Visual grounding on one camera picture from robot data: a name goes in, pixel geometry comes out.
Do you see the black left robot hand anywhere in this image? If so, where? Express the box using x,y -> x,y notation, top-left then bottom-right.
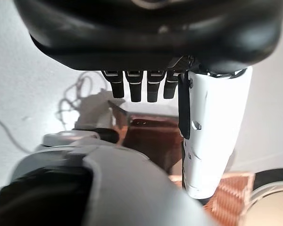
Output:
13,0 -> 283,200

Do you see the round washing machine door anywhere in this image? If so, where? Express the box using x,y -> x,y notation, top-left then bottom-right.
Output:
245,168 -> 283,226

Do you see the brown translucent stool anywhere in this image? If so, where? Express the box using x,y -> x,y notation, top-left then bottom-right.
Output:
107,100 -> 187,175

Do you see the silver left robot leg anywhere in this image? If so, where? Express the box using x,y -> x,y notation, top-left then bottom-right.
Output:
0,108 -> 217,226

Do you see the rectangular wicker laundry basket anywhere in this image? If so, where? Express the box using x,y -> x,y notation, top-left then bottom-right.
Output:
167,171 -> 255,224

